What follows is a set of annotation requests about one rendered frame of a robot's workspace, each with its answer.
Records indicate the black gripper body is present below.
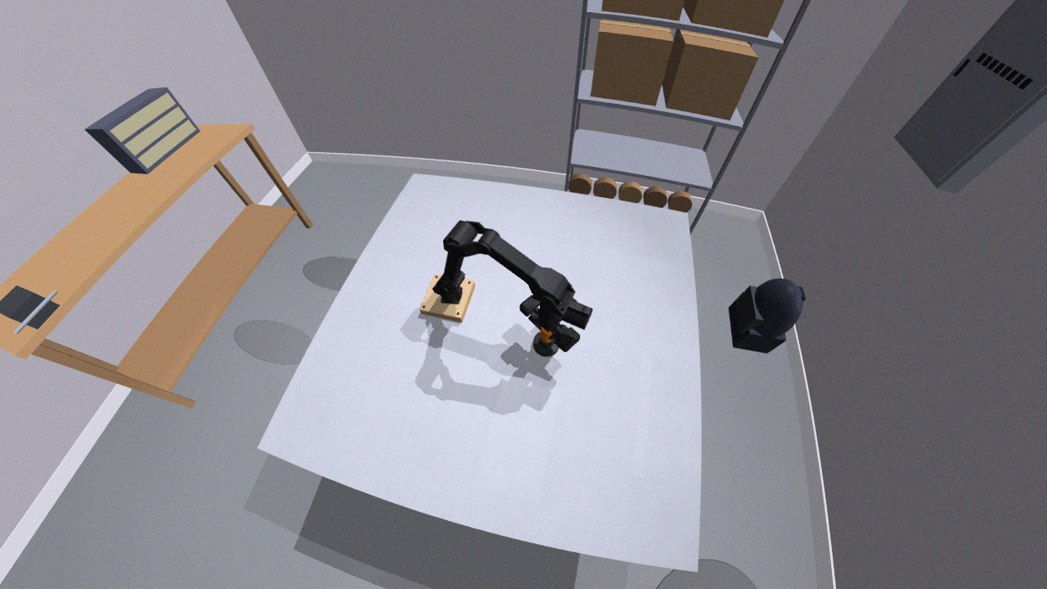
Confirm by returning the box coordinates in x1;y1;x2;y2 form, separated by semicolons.
519;295;580;352

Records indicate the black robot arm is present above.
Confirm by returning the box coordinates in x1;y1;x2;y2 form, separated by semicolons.
432;220;593;330

